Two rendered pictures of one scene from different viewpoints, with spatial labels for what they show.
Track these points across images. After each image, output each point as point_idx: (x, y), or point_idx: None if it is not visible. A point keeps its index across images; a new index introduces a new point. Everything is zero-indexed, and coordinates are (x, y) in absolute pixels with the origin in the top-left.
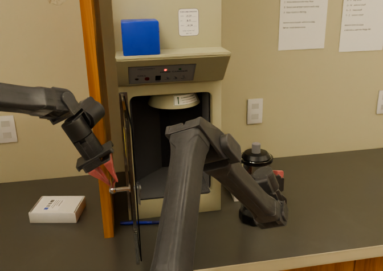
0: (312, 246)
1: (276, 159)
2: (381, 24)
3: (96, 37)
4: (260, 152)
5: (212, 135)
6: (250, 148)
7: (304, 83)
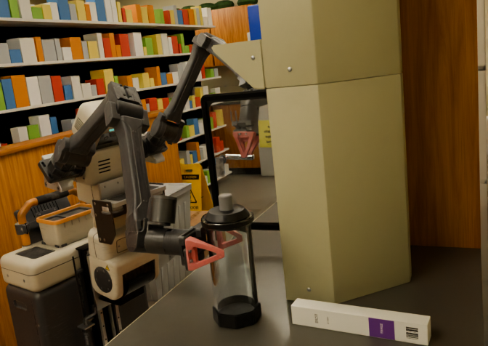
0: (132, 335)
1: None
2: None
3: None
4: (219, 211)
5: (110, 97)
6: (242, 208)
7: None
